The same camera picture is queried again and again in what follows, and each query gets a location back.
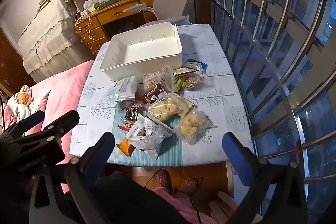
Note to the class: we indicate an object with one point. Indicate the tree print tablecloth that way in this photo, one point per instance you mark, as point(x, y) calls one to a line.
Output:
point(223, 98)

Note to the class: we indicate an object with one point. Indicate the beige lace cover cloth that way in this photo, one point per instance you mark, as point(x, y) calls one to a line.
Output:
point(50, 37)

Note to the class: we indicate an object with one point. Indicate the white plastic storage box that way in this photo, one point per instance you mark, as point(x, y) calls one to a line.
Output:
point(141, 53)

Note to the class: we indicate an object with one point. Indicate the blue edged snack packet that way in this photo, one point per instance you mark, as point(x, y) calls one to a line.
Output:
point(197, 64)

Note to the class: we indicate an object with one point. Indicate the clear nut packet red edge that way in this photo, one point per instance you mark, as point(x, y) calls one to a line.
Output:
point(195, 81)

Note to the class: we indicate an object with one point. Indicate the person's dark trouser leg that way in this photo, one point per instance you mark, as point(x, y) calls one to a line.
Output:
point(131, 200)

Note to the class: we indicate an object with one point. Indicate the green tissue pack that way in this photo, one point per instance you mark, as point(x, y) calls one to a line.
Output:
point(94, 6)

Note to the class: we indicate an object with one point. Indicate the wooden desk with drawers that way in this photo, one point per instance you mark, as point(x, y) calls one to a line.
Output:
point(115, 12)

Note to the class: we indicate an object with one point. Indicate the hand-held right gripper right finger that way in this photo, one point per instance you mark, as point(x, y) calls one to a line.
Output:
point(236, 158)

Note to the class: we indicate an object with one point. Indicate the green snack packet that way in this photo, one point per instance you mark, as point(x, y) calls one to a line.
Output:
point(179, 82)

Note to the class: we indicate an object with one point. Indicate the pink blanket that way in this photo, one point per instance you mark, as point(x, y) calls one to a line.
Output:
point(60, 98)

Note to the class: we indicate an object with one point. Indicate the metal window railing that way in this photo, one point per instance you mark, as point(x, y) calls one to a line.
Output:
point(294, 113)

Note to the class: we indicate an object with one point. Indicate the brown wooden door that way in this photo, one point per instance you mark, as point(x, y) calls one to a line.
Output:
point(10, 64)

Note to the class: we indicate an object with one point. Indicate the brown white snack packet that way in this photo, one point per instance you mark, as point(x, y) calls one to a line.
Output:
point(183, 72)

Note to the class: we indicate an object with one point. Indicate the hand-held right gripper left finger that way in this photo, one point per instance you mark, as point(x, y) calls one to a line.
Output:
point(95, 161)

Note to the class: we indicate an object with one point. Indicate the black candy packet red label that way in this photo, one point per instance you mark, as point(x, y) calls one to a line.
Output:
point(130, 114)

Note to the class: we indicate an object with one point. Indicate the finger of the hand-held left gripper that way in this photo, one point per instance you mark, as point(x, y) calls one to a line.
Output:
point(63, 121)
point(31, 119)

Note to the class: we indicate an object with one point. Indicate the clear packet of yellow puffs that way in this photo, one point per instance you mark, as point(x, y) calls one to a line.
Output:
point(164, 108)
point(185, 104)
point(191, 127)

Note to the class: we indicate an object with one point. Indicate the pink fleece garment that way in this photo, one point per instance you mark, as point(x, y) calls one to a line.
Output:
point(170, 203)

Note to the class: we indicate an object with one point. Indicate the clear brown cake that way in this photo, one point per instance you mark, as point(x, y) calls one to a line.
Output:
point(157, 78)

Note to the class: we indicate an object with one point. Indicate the pale blue white snack packet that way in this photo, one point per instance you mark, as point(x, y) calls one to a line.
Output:
point(126, 88)

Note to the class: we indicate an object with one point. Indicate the pink white plush toy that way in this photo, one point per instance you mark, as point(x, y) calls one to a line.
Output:
point(22, 106)

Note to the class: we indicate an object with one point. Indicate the beige packet with orange end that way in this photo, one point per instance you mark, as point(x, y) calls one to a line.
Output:
point(125, 148)

